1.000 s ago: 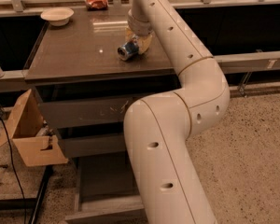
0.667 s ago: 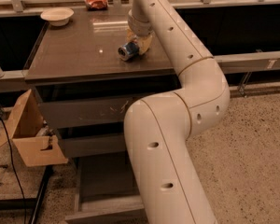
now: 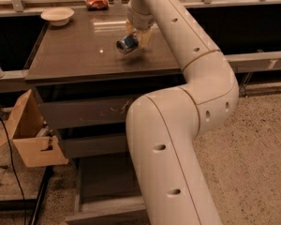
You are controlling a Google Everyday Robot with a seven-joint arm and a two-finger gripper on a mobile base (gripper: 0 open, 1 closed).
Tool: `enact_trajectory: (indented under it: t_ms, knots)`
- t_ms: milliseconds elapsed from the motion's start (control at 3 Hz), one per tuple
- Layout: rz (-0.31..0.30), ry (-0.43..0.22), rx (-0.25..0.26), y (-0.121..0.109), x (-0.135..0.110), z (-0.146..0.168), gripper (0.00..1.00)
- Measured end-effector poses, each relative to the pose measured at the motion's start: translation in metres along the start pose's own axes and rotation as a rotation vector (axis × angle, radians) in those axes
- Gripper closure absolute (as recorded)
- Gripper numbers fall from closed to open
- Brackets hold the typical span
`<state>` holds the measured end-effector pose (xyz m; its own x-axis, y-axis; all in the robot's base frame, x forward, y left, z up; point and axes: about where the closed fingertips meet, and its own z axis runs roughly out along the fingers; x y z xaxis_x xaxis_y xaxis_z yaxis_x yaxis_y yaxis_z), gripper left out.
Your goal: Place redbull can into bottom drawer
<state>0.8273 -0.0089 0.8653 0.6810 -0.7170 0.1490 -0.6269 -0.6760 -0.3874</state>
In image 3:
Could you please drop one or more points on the grey drawer cabinet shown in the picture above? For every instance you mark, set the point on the grey drawer cabinet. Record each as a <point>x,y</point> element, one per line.
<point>89,37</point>

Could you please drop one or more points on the grey metal railing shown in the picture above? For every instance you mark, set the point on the grey metal railing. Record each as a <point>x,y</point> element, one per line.
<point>117,67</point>

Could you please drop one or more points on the crumpled red chip bag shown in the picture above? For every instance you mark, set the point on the crumpled red chip bag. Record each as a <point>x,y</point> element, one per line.
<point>97,4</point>

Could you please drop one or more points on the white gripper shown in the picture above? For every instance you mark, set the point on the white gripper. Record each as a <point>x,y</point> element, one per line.
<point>140,20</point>

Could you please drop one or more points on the grey top drawer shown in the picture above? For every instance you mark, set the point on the grey top drawer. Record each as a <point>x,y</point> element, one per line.
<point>86,112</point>

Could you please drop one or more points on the grey middle drawer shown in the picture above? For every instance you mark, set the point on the grey middle drawer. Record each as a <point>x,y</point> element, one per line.
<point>93,146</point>

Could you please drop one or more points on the white bowl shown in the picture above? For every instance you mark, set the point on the white bowl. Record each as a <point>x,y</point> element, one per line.
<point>57,16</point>

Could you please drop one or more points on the blue silver redbull can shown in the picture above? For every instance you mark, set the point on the blue silver redbull can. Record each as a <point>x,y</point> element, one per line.
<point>127,44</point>

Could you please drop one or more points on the open cardboard box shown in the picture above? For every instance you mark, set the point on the open cardboard box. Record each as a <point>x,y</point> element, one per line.
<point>24,127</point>

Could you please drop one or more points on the grey open bottom drawer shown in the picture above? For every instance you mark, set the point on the grey open bottom drawer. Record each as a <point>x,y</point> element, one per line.
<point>107,191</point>

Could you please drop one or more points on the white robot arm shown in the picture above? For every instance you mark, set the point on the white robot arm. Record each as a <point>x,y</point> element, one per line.
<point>161,126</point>

